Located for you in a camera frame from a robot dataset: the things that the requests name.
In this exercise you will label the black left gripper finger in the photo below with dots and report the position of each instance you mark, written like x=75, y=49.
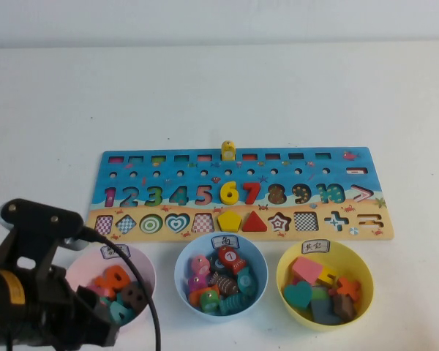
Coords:
x=95, y=318

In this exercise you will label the pink plastic bowl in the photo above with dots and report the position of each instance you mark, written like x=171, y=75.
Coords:
x=146, y=270

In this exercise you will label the dark fish piece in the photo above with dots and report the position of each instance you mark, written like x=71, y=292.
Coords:
x=215, y=264

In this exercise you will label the orange number ten piece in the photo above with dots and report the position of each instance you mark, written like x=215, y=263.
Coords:
x=111, y=279

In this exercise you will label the pink trapezoid block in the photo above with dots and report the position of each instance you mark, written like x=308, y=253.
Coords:
x=307, y=270

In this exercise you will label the yellow number six piece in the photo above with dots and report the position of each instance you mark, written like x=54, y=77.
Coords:
x=228, y=194

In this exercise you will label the paper label on yellow bowl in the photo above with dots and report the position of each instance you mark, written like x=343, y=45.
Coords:
x=315, y=246

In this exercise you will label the yellow pentagon piece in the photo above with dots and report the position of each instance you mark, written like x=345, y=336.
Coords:
x=229, y=221

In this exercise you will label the yellow sign piece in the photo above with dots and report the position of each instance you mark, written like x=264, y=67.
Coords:
x=327, y=278

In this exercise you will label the red fish piece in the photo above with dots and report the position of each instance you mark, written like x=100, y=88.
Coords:
x=230, y=257

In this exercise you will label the blue plastic bowl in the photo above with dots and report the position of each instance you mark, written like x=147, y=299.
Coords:
x=258, y=263

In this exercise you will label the colourful wooden puzzle board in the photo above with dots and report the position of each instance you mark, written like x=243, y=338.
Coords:
x=369, y=226

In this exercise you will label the teal number four piece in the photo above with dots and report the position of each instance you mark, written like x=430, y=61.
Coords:
x=119, y=314

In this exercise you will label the teal striped fish piece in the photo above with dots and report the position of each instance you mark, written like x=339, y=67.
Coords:
x=234, y=305

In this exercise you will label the orange plus piece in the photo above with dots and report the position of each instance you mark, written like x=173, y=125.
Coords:
x=347, y=287

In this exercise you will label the paper label on pink bowl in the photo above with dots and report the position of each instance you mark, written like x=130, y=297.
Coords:
x=108, y=251

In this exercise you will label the teal heart piece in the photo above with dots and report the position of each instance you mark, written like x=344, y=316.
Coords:
x=297, y=294

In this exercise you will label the brown striped fish piece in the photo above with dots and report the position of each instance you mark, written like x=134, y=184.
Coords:
x=223, y=283

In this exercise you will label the paper label on blue bowl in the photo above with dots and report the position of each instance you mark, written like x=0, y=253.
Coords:
x=225, y=242

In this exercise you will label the orange fish piece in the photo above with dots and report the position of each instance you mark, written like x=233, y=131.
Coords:
x=195, y=297

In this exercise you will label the green fish piece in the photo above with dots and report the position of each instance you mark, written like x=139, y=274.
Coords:
x=209, y=302

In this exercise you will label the pink fish piece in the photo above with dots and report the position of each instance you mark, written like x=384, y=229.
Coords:
x=199, y=266

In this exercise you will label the brown number eight piece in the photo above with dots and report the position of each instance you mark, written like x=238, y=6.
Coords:
x=135, y=294

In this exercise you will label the magenta fish piece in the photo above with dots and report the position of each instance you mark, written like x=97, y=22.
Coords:
x=197, y=283

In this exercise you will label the teal fish with number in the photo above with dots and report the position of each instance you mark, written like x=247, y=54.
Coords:
x=247, y=281

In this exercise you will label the brown block piece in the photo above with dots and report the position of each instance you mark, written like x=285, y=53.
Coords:
x=344, y=308

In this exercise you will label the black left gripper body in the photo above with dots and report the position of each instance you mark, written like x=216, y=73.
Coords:
x=33, y=303

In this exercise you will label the yellow plastic bowl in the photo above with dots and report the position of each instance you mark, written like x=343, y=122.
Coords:
x=362, y=270

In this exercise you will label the grey-blue block piece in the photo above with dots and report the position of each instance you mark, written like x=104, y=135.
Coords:
x=323, y=311

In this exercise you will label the yellow fish piece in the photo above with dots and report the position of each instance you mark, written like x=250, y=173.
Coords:
x=228, y=150

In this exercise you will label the red number seven piece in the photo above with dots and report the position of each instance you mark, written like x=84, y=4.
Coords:
x=252, y=190

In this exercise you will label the red triangle piece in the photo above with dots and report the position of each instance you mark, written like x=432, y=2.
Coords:
x=254, y=223

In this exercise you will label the green block piece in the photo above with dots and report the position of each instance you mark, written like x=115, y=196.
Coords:
x=319, y=293

